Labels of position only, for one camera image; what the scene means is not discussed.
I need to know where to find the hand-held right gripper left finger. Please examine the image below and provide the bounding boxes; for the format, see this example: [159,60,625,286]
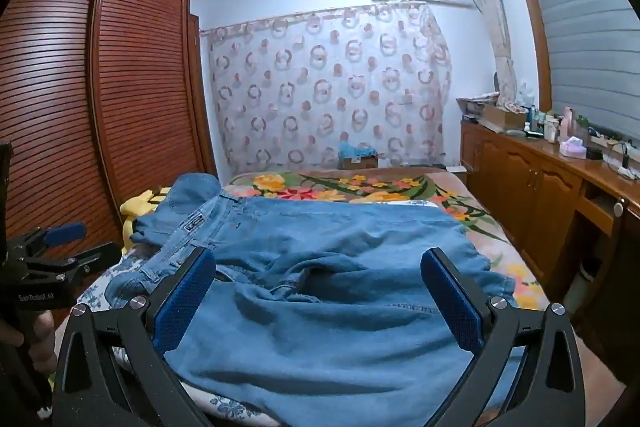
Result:
[52,246,217,427]

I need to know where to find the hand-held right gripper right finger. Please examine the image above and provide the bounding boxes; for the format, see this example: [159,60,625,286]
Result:
[421,248,586,427]

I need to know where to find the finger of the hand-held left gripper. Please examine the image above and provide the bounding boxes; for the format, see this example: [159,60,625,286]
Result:
[10,222,87,258]
[20,241,122,280]

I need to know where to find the blue denim pants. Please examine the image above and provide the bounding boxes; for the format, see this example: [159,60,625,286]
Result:
[107,173,518,423]

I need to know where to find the person's left hand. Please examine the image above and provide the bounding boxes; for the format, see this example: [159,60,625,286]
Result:
[0,309,58,375]

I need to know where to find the white blue floral bedsheet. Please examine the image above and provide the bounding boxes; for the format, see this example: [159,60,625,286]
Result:
[75,252,281,427]

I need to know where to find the yellow plush toy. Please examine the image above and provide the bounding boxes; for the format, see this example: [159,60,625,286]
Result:
[119,187,173,253]

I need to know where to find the grey waste bin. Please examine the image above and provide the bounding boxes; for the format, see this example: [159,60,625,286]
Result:
[570,257,603,308]

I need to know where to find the long wooden cabinet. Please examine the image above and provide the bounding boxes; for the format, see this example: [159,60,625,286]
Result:
[459,119,640,358]

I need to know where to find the colourful flower blanket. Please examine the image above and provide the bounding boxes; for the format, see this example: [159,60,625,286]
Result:
[222,167,543,313]

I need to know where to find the brown louvered wardrobe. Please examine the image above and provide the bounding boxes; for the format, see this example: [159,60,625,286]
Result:
[0,0,218,258]

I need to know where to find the small cardboard box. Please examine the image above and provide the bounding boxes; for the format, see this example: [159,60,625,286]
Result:
[339,154,379,171]

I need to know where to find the blue cloth bundle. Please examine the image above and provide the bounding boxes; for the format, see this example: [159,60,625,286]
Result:
[339,133,379,160]

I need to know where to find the open cardboard box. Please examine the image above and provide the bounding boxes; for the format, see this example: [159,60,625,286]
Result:
[480,104,527,132]

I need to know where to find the pink tissue box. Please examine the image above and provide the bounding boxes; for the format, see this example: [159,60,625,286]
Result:
[559,137,587,158]

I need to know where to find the stack of papers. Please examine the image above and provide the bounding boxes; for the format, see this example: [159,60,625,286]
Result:
[456,94,501,122]

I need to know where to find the tied-back patterned curtain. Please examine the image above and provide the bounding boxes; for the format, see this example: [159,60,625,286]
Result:
[465,0,521,108]

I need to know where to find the grey window blind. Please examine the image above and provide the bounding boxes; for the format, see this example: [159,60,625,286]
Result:
[515,0,640,142]

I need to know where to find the black cable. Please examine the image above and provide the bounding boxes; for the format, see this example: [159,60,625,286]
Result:
[607,142,637,180]

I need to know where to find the sheer ring-patterned curtain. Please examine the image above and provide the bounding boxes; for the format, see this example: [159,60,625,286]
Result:
[200,2,453,175]

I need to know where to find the wooden window frame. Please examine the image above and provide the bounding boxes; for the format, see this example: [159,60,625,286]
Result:
[505,0,551,112]

